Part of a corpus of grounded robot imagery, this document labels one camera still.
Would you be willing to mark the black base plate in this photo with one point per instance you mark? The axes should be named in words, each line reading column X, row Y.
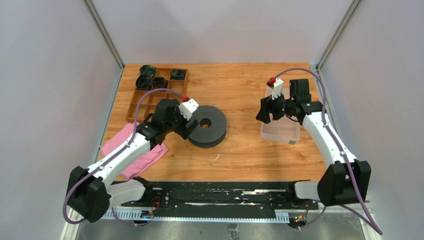
column 221, row 199

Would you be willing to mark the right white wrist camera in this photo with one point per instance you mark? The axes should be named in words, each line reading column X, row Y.
column 276, row 84

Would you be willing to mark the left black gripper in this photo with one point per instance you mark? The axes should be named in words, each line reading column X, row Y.
column 184, row 131

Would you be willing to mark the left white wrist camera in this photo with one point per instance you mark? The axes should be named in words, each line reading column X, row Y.
column 187, row 107

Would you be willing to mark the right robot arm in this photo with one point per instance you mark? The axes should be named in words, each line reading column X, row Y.
column 346, row 178

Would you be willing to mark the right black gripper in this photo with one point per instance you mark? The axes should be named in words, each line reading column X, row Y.
column 267, row 107

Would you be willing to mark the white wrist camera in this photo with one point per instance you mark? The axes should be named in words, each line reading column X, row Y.
column 187, row 107
column 276, row 84

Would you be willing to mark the slotted aluminium cable duct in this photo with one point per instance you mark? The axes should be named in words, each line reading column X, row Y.
column 129, row 214

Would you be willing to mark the black cable spool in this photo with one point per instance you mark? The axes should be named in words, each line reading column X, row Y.
column 211, row 128

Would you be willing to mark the wooden compartment tray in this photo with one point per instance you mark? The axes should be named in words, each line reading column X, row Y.
column 152, row 85

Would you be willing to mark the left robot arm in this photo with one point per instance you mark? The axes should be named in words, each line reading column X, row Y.
column 91, row 191

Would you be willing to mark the clear plastic box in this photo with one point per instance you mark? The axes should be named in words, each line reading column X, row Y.
column 285, row 130

